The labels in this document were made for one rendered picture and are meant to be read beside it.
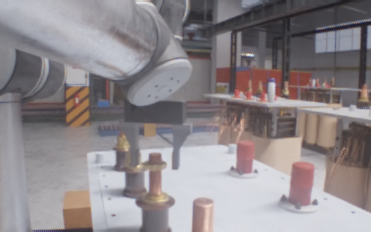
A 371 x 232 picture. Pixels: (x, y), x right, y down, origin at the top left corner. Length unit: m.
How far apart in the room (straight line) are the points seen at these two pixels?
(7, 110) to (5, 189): 0.15
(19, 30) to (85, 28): 0.06
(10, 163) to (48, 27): 0.39
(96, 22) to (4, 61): 0.29
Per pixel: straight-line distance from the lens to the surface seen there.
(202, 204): 0.39
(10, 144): 0.58
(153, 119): 0.60
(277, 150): 3.14
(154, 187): 0.65
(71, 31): 0.25
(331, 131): 7.57
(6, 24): 0.22
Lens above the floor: 1.73
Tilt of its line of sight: 7 degrees down
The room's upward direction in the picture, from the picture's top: 1 degrees clockwise
